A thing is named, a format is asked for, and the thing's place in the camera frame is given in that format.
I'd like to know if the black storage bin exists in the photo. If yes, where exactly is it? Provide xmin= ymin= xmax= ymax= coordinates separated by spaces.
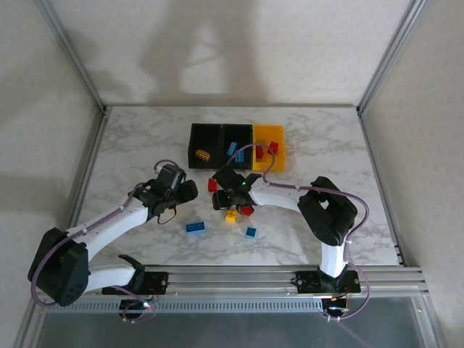
xmin=188 ymin=123 xmax=224 ymax=170
xmin=220 ymin=123 xmax=254 ymax=170

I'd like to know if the yellow storage bin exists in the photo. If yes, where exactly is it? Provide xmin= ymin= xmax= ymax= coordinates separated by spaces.
xmin=252 ymin=124 xmax=287 ymax=172

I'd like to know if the small black controller board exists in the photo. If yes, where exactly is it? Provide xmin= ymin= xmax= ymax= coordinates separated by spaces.
xmin=119 ymin=299 xmax=152 ymax=316
xmin=323 ymin=297 xmax=351 ymax=315

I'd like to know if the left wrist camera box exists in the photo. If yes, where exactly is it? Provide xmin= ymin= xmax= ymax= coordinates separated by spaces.
xmin=157 ymin=163 xmax=186 ymax=191

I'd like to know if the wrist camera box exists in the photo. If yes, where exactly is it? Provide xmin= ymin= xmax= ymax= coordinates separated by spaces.
xmin=157 ymin=163 xmax=186 ymax=191
xmin=212 ymin=168 xmax=244 ymax=191

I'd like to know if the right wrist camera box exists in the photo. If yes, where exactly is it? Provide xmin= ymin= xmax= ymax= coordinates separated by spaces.
xmin=212 ymin=168 xmax=244 ymax=191

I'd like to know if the aluminium table side rail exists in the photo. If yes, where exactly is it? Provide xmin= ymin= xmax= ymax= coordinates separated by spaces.
xmin=54 ymin=107 xmax=112 ymax=268
xmin=357 ymin=108 xmax=405 ymax=265

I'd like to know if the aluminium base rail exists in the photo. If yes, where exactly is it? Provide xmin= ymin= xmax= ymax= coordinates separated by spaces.
xmin=34 ymin=266 xmax=427 ymax=299

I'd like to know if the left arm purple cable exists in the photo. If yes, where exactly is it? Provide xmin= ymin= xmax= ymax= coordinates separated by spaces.
xmin=30 ymin=157 xmax=175 ymax=323

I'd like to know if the grey slotted cable duct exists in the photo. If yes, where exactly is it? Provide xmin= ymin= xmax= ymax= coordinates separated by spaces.
xmin=45 ymin=299 xmax=324 ymax=313

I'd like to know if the aluminium frame post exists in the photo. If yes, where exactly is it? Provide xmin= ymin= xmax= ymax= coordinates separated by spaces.
xmin=34 ymin=0 xmax=108 ymax=113
xmin=357 ymin=0 xmax=426 ymax=113

